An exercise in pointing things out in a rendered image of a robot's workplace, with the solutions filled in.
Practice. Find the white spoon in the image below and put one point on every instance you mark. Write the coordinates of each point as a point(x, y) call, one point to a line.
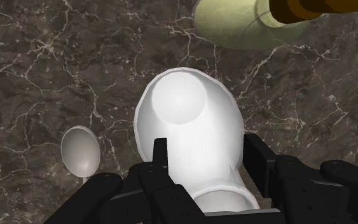
point(80, 152)

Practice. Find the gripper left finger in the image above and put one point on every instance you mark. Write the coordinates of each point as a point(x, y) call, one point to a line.
point(154, 192)

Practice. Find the white cup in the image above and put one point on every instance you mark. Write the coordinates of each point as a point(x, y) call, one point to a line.
point(194, 136)

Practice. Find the pale green vase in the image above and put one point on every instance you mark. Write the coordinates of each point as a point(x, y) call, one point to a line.
point(231, 24)

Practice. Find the brown bottle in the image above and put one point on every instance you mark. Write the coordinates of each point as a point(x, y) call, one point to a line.
point(305, 7)

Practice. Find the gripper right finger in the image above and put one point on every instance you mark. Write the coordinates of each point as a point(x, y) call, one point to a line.
point(302, 192)

